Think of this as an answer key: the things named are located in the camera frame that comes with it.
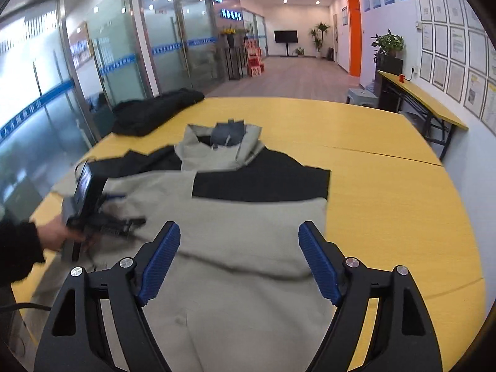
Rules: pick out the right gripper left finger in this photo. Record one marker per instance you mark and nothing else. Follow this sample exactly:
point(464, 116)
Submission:
point(74, 337)

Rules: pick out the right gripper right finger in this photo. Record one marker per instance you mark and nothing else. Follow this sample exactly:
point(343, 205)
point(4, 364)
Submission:
point(403, 336)

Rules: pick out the beige and black jacket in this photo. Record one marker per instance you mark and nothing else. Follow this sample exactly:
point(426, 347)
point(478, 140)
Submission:
point(239, 295)

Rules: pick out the person's left forearm black sleeve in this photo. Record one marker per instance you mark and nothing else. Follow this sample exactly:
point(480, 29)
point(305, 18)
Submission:
point(20, 250)

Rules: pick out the person's left hand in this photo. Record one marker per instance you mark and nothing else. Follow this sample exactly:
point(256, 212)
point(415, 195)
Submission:
point(55, 233)

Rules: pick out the black folded garment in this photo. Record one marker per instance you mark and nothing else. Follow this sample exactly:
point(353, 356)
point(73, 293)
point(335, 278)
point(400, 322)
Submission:
point(138, 118)

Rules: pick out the red white crates stack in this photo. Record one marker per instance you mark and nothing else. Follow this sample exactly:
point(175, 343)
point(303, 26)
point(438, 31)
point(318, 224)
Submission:
point(255, 65)

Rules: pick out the yellow side table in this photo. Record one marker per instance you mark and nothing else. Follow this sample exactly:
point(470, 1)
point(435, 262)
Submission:
point(434, 121)

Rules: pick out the sunflower vase on stand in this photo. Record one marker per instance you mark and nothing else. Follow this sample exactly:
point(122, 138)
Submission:
point(229, 34)

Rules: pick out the grey plastic stool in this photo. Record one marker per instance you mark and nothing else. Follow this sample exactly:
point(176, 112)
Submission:
point(361, 97)

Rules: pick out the black cabinet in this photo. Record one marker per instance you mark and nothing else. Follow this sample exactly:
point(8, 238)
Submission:
point(386, 91)

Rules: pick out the black tv screen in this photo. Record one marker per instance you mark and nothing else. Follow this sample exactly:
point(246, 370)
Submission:
point(286, 36)

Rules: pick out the tall potted palm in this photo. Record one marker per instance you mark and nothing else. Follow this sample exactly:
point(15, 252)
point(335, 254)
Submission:
point(317, 34)

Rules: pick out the potted plant on cabinet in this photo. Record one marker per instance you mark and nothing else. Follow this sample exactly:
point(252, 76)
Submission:
point(388, 44)

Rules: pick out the orange door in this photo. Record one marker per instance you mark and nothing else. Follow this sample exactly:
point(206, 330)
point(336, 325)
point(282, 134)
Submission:
point(355, 37)

